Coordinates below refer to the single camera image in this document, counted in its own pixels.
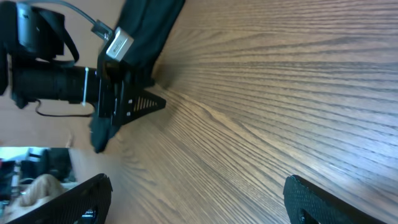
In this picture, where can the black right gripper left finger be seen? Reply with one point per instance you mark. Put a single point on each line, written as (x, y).
(89, 201)

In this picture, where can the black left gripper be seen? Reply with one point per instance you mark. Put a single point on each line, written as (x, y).
(137, 102)

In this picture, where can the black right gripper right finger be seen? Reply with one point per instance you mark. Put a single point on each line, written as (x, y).
(306, 203)

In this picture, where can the black mesh shirt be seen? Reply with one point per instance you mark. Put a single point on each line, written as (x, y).
(149, 23)

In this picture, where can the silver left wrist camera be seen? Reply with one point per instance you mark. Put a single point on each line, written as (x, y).
(119, 45)

